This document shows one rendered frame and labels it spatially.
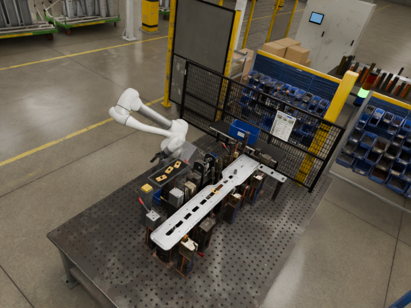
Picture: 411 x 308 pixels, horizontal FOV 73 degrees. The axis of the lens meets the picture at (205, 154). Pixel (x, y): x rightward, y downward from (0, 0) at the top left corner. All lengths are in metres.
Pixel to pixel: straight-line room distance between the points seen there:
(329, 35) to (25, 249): 8.15
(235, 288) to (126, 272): 0.82
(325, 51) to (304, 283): 6.80
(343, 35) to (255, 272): 7.30
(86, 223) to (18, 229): 1.19
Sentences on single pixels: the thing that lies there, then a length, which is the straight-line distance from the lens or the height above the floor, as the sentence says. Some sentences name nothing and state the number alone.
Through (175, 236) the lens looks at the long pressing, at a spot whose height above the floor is 1.00.
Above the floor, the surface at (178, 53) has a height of 1.08.
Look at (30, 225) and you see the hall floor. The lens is 3.65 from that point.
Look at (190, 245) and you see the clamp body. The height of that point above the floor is 1.06.
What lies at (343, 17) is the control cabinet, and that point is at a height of 1.60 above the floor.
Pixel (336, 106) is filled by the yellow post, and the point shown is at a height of 1.70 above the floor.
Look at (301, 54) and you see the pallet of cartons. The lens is 6.83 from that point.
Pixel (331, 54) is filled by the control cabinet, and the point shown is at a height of 0.69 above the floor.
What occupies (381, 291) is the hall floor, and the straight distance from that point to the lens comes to 3.90.
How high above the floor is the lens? 2.74
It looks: 38 degrees down
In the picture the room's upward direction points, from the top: 11 degrees clockwise
